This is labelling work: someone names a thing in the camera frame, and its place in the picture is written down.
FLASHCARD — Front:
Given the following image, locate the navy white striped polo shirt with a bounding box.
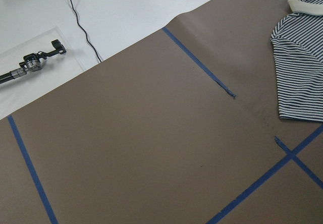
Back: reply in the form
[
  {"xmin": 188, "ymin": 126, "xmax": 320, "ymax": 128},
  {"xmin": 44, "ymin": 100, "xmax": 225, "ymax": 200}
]
[{"xmin": 271, "ymin": 0, "xmax": 322, "ymax": 122}]

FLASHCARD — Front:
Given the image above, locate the brown paper table cover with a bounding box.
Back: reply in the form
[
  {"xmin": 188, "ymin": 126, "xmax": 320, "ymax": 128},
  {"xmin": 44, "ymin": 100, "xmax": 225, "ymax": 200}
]
[{"xmin": 1, "ymin": 0, "xmax": 322, "ymax": 223}]

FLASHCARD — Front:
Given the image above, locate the black camera tripod head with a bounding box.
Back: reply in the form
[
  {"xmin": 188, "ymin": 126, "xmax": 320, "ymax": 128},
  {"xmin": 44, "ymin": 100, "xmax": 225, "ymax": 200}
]
[{"xmin": 1, "ymin": 39, "xmax": 67, "ymax": 84}]

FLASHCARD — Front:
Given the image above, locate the black cable on white table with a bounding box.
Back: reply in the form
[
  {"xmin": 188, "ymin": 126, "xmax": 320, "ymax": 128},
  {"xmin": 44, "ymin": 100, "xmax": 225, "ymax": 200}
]
[{"xmin": 66, "ymin": 0, "xmax": 102, "ymax": 64}]

